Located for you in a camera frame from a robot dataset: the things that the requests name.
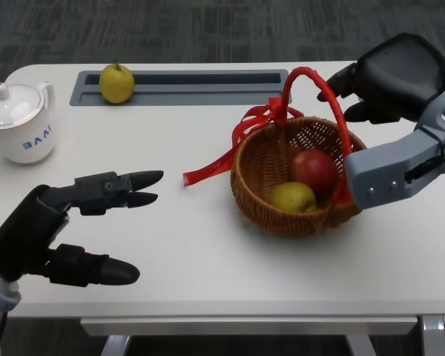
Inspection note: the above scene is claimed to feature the grey recessed slot tray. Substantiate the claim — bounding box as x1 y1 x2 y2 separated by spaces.
69 69 294 108

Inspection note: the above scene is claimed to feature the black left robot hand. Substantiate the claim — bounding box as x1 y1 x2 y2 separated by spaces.
0 170 165 289

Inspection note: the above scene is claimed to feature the yellow pear with stem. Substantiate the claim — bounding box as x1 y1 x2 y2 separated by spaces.
99 60 136 105

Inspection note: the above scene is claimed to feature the white ceramic mug lid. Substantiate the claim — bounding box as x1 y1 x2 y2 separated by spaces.
0 82 47 129

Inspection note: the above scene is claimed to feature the grey metal table leg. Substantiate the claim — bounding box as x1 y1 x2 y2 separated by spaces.
343 333 374 356
102 334 131 356
421 314 445 356

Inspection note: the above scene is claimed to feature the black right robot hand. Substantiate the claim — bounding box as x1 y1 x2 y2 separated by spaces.
316 32 445 125

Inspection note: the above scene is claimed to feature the red apple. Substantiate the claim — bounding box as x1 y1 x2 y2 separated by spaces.
291 148 340 203

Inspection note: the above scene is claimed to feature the green pear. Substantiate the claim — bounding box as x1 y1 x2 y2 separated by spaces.
269 181 317 214

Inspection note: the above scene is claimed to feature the white mug with blue print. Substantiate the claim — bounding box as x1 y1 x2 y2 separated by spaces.
0 81 56 164

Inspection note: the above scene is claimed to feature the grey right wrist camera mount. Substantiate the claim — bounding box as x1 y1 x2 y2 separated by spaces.
345 128 445 211

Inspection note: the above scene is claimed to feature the wicker basket with red handle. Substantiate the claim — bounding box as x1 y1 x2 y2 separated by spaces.
229 66 368 240

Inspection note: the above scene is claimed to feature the grey table frame rail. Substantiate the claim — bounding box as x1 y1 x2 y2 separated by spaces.
79 317 418 337

